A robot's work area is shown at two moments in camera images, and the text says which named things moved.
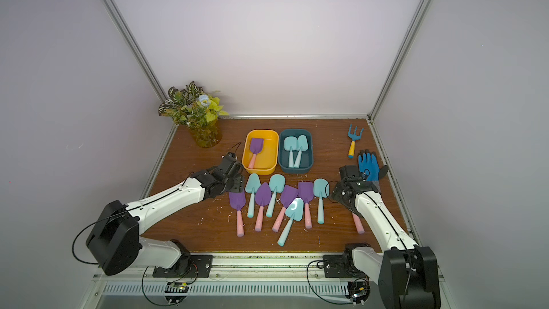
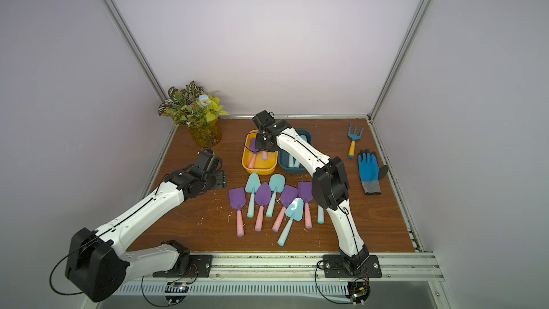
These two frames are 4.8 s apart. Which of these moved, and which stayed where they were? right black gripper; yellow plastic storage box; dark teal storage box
Moved: right black gripper
Stayed: yellow plastic storage box; dark teal storage box
